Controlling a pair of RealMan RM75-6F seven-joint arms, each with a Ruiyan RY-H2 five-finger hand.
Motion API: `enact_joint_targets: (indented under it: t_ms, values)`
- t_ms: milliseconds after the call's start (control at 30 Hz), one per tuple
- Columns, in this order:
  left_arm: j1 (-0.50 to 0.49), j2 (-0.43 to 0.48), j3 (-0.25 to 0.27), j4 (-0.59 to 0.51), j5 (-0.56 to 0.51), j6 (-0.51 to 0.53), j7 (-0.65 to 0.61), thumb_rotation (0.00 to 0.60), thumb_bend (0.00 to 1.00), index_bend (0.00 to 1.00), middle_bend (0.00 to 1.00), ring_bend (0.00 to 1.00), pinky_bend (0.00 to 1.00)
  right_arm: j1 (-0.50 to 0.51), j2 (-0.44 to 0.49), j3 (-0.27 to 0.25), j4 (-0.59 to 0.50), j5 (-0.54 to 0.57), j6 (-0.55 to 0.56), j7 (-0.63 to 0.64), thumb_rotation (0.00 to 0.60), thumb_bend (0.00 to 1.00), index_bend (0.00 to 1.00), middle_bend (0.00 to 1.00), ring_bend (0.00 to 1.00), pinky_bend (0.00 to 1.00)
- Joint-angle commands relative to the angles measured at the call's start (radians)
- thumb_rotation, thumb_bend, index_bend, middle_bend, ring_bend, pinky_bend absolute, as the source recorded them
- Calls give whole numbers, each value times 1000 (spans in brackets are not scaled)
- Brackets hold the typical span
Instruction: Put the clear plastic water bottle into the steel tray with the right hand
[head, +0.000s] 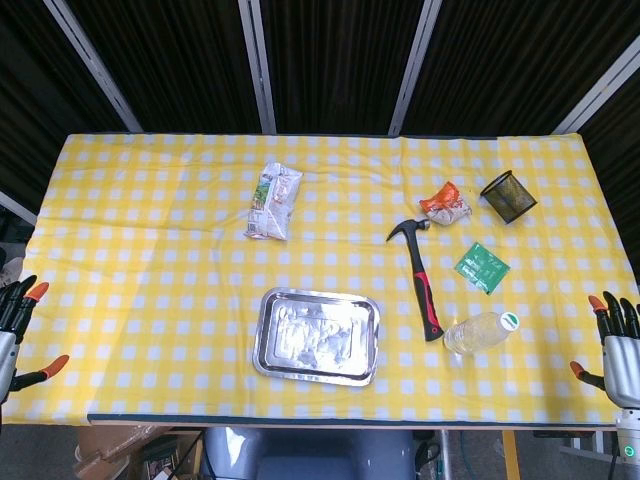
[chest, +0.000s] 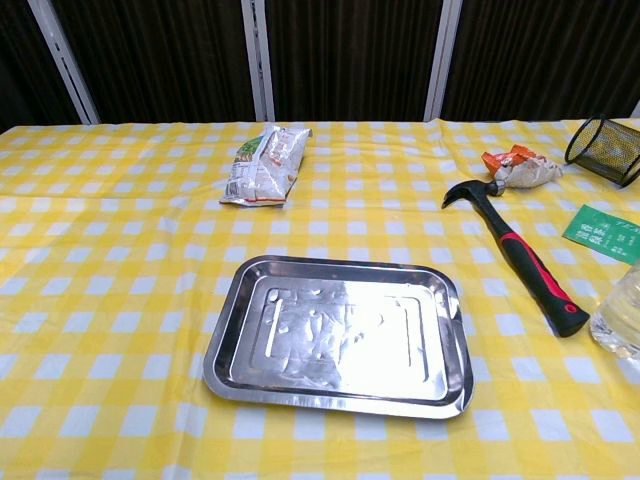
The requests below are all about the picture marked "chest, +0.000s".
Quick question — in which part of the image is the clear plastic bottle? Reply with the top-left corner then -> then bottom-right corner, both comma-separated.
589,262 -> 640,357

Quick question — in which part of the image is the stainless steel rectangular tray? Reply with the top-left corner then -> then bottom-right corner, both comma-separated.
202,254 -> 475,421

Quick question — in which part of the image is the white silver snack bag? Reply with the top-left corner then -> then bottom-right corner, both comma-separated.
219,123 -> 313,207

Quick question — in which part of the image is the yellow white checkered tablecloth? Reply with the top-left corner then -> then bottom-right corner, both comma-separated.
0,118 -> 640,480

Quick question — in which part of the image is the black red claw hammer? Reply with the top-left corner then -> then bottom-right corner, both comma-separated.
441,179 -> 591,339

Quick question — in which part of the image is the crumpled orange white wrapper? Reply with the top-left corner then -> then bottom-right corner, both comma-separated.
481,143 -> 565,190

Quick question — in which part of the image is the green printed sachet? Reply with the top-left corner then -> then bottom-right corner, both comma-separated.
561,203 -> 640,265

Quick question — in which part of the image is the black mesh pen holder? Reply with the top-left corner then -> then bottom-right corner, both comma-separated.
564,114 -> 640,189

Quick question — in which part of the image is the white partition frame post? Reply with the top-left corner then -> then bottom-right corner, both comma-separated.
240,0 -> 276,122
27,0 -> 101,125
423,0 -> 464,122

